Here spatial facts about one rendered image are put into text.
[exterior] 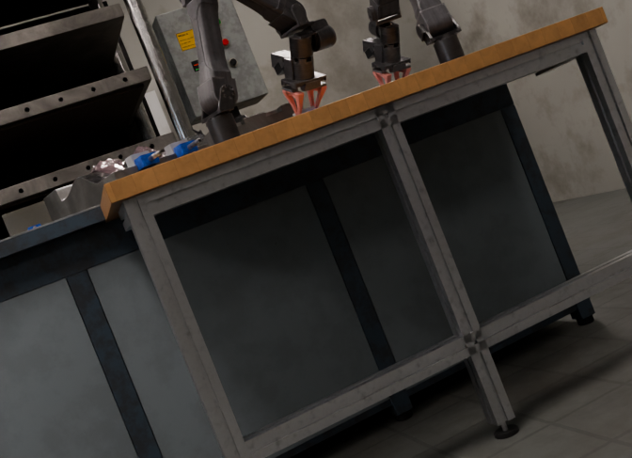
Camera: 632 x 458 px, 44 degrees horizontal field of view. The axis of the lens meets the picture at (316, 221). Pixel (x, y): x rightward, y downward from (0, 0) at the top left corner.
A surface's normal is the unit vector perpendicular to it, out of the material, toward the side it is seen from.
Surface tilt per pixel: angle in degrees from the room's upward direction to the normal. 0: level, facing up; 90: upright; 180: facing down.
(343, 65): 90
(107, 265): 90
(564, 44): 90
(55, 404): 90
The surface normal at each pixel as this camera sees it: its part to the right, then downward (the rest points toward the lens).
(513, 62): 0.28, -0.09
